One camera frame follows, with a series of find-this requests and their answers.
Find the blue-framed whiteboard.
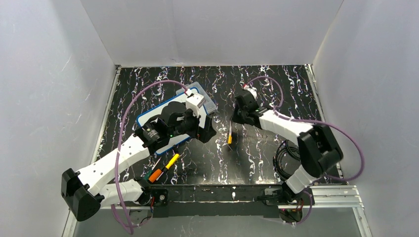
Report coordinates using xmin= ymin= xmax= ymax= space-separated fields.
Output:
xmin=135 ymin=98 xmax=206 ymax=155

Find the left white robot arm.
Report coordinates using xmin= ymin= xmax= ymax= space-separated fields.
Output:
xmin=60 ymin=109 xmax=216 ymax=222

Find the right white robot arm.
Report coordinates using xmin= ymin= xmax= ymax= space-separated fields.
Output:
xmin=231 ymin=89 xmax=343 ymax=202

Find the clear plastic organizer box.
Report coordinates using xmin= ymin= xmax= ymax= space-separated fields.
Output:
xmin=171 ymin=81 xmax=217 ymax=116

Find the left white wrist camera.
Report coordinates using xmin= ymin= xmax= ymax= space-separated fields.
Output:
xmin=185 ymin=93 xmax=206 ymax=118

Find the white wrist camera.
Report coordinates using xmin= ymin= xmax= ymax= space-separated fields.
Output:
xmin=185 ymin=93 xmax=206 ymax=118
xmin=243 ymin=84 xmax=257 ymax=100

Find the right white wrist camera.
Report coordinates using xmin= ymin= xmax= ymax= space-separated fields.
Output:
xmin=243 ymin=84 xmax=257 ymax=100

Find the yellow-handled screwdriver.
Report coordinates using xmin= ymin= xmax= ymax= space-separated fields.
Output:
xmin=155 ymin=153 xmax=180 ymax=181

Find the black coiled cable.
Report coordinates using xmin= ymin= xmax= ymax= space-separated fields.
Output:
xmin=272 ymin=140 xmax=302 ymax=182

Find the orange-handled screwdriver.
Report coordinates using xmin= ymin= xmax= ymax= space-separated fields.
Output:
xmin=148 ymin=161 xmax=172 ymax=183

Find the green-handled screwdriver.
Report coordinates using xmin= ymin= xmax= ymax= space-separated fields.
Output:
xmin=142 ymin=158 xmax=161 ymax=180

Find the aluminium frame rail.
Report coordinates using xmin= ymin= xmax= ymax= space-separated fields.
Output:
xmin=62 ymin=185 xmax=365 ymax=237

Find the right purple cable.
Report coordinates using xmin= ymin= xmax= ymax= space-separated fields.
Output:
xmin=247 ymin=76 xmax=365 ymax=226

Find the purple cable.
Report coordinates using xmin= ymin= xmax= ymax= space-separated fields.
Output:
xmin=247 ymin=76 xmax=365 ymax=226
xmin=110 ymin=80 xmax=189 ymax=235

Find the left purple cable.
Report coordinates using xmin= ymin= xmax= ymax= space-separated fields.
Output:
xmin=110 ymin=80 xmax=189 ymax=235

